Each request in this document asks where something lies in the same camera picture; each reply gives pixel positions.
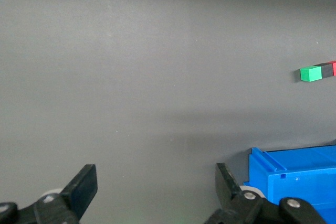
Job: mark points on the blue plastic storage bin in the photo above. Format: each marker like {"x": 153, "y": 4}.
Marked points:
{"x": 302, "y": 176}

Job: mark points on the small green cube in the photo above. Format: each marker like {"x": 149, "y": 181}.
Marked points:
{"x": 311, "y": 74}

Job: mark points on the small black cube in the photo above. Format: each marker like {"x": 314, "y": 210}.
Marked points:
{"x": 327, "y": 70}

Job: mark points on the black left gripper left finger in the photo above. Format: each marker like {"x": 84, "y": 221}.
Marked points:
{"x": 78, "y": 190}

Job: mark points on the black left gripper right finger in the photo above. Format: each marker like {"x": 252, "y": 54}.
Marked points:
{"x": 244, "y": 208}

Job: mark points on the small red cube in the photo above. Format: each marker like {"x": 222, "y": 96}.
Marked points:
{"x": 334, "y": 68}

